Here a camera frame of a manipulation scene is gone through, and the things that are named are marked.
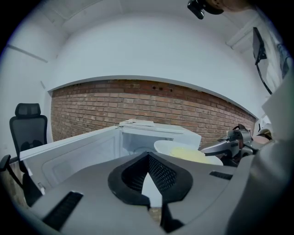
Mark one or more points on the person's right forearm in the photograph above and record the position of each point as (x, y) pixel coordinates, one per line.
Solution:
(264, 134)

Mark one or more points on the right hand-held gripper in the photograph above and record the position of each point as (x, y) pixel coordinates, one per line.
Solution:
(241, 142)

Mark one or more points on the white book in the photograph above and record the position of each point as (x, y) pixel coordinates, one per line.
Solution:
(137, 122)

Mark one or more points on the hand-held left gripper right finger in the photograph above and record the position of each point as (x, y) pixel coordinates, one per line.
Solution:
(202, 195)

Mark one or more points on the black mesh office chair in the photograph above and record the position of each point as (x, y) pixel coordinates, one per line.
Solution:
(27, 128)

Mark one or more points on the person's white printed sweatshirt torso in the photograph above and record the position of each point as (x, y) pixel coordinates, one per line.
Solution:
(271, 183)

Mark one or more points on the black head-worn camera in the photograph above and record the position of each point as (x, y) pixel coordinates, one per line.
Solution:
(196, 9)

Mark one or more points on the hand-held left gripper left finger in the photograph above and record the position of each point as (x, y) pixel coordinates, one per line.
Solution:
(92, 206)

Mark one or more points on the large white plate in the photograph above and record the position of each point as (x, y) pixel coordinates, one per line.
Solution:
(163, 145)

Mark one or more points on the white microwave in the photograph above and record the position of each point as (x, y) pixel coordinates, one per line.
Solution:
(80, 156)

